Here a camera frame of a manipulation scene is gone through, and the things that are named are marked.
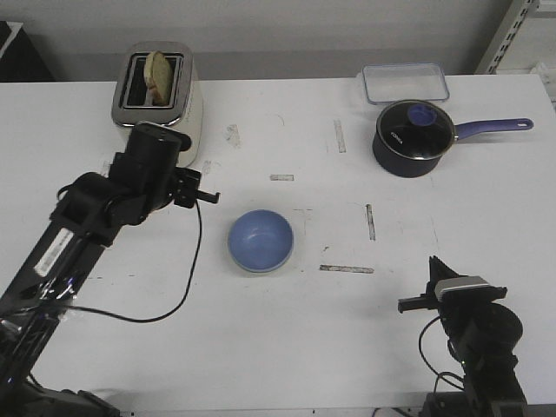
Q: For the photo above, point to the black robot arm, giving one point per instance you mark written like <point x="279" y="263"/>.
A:
<point x="89" y="214"/>
<point x="481" y="336"/>

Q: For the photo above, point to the cream silver toaster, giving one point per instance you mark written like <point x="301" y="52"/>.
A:
<point x="179" y="106"/>

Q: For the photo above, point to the blue bowl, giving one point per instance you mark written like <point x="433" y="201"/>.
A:
<point x="260" y="241"/>

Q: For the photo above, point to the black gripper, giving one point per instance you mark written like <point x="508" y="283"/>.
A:
<point x="439" y="271"/>
<point x="186" y="191"/>

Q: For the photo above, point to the dark blue saucepan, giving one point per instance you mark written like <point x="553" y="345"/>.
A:
<point x="409" y="168"/>

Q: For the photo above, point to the clear plastic container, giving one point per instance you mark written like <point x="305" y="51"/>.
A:
<point x="389" y="83"/>

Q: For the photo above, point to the black object top left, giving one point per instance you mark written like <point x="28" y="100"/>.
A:
<point x="20" y="61"/>

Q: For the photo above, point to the glass pot lid blue knob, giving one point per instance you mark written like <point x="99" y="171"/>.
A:
<point x="416" y="129"/>

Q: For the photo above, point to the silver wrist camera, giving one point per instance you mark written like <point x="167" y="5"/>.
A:
<point x="460" y="283"/>

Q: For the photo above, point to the white slotted shelf rack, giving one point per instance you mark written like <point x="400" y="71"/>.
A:
<point x="524" y="39"/>

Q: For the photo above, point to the slice of bread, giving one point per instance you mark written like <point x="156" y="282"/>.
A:
<point x="158" y="77"/>

